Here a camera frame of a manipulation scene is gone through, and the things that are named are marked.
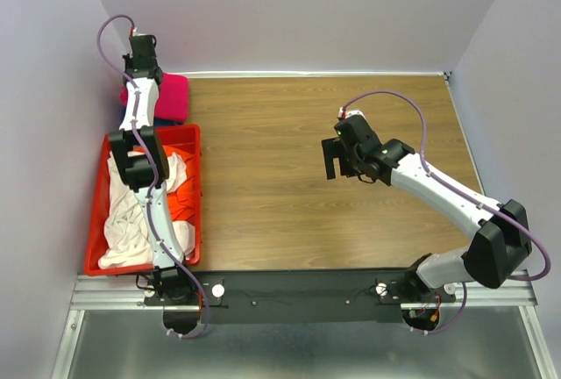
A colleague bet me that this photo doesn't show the magenta t shirt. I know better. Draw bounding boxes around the magenta t shirt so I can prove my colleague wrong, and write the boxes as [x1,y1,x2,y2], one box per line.
[119,74,188,124]

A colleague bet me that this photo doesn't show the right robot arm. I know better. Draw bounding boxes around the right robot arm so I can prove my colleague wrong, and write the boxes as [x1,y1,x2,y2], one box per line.
[321,111,532,302]

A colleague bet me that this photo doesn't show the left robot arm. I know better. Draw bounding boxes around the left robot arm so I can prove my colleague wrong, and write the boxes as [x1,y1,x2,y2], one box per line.
[109,32,196,305]

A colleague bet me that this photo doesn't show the folded blue t shirt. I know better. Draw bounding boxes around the folded blue t shirt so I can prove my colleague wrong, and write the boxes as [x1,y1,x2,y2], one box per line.
[117,107,181,132]

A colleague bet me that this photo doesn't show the red plastic bin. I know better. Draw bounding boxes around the red plastic bin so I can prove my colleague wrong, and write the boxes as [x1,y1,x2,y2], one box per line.
[84,125,202,276]

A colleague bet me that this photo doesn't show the orange t shirt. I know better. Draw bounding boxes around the orange t shirt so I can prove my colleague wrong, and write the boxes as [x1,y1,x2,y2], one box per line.
[164,146,201,226]

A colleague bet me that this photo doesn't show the pale pink t shirt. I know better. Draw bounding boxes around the pale pink t shirt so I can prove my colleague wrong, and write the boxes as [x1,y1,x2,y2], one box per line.
[99,157,195,268]

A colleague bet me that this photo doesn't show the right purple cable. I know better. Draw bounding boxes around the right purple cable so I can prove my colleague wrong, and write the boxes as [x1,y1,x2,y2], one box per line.
[339,90,552,282]

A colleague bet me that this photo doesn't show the purple cable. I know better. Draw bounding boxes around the purple cable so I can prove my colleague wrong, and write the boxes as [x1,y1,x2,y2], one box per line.
[339,90,552,282]
[96,14,211,339]

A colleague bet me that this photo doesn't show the black mounting base plate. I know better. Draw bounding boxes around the black mounting base plate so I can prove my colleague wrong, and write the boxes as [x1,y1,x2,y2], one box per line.
[144,268,456,333]

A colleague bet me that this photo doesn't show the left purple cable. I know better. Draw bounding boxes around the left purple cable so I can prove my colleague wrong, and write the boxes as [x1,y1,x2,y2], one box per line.
[96,14,211,339]

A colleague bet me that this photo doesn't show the aluminium frame rail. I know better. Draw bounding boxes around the aluminium frame rail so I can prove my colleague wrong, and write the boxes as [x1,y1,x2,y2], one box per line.
[52,275,557,378]

